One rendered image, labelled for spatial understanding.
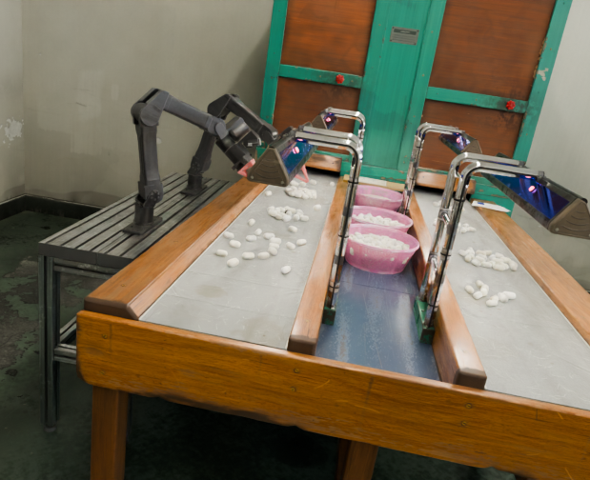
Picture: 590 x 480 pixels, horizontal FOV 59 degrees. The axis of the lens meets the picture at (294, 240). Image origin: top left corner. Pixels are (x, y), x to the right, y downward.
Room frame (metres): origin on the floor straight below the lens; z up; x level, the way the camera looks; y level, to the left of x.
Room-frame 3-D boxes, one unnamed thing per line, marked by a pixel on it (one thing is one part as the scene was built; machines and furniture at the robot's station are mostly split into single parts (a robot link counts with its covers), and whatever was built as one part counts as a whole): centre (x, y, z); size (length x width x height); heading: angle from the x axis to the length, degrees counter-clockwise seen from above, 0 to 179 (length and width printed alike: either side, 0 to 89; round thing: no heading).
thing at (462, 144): (2.18, -0.61, 1.08); 0.62 x 0.08 x 0.07; 175
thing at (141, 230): (1.69, 0.52, 0.71); 0.20 x 0.07 x 0.08; 177
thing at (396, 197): (2.37, -0.34, 0.72); 0.27 x 0.27 x 0.10
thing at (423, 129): (2.18, -0.53, 0.90); 0.20 x 0.19 x 0.45; 175
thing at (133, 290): (1.82, 0.26, 0.67); 1.81 x 0.12 x 0.19; 175
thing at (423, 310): (1.21, -0.44, 0.90); 0.20 x 0.19 x 0.45; 175
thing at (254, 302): (1.80, 0.05, 0.73); 1.81 x 0.30 x 0.02; 175
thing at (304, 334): (1.78, -0.13, 0.71); 1.81 x 0.05 x 0.11; 175
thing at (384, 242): (1.66, -0.28, 0.72); 0.24 x 0.24 x 0.06
